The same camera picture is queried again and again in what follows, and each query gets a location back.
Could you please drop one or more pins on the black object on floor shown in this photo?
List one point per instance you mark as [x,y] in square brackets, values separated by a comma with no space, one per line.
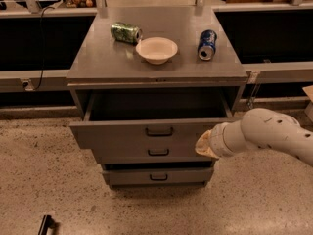
[46,224]

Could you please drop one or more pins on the blue soda can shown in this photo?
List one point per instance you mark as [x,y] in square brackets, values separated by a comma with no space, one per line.
[207,45]

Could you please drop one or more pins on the grey top drawer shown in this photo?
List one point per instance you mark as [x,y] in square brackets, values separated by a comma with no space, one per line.
[116,136]

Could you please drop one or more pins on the grey drawer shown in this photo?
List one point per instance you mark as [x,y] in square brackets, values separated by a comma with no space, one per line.
[116,136]
[148,155]
[117,178]

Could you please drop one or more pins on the grey metal drawer cabinet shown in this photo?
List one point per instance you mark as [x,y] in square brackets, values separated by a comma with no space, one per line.
[110,79]

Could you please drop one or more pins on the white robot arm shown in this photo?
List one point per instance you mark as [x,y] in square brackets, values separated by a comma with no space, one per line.
[258,129]

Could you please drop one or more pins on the grey middle drawer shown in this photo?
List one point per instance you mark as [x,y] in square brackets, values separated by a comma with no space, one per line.
[148,155]

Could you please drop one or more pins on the grey bottom drawer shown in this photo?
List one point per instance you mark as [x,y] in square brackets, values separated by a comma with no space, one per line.
[117,178]

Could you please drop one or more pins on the green soda can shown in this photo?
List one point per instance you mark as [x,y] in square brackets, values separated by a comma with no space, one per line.
[127,33]

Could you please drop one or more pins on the white ceramic bowl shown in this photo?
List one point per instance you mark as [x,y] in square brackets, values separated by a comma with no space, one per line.
[156,50]

